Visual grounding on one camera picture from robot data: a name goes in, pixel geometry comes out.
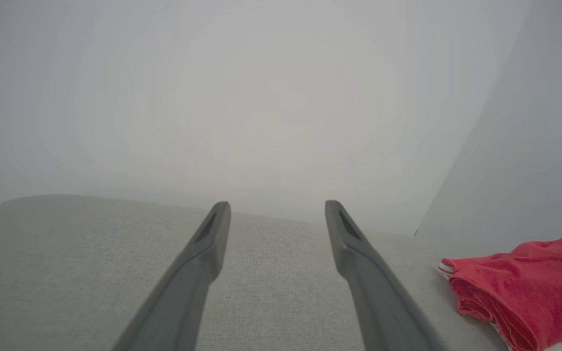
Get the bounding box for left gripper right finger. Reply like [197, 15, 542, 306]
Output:
[324, 200, 446, 351]

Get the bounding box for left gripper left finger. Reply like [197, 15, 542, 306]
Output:
[113, 201, 232, 351]

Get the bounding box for red basketball jersey white sleeves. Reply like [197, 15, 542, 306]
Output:
[437, 230, 562, 351]

